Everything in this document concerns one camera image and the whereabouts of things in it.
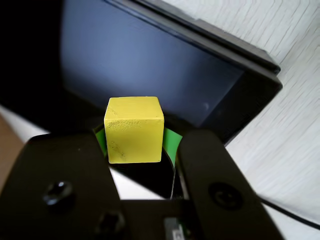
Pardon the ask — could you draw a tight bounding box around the black power cable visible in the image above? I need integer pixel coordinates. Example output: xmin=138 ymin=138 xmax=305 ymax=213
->
xmin=258 ymin=196 xmax=320 ymax=230

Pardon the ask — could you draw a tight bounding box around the yellow wooden cube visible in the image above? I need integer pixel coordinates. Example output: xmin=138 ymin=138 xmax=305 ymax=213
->
xmin=103 ymin=96 xmax=165 ymax=165

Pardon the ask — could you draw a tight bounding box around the black cardboard box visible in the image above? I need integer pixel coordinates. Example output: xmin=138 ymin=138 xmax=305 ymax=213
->
xmin=0 ymin=0 xmax=284 ymax=201

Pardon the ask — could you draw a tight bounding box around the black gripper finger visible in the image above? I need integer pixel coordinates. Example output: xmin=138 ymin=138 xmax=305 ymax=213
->
xmin=161 ymin=127 xmax=286 ymax=240
xmin=0 ymin=126 xmax=126 ymax=240

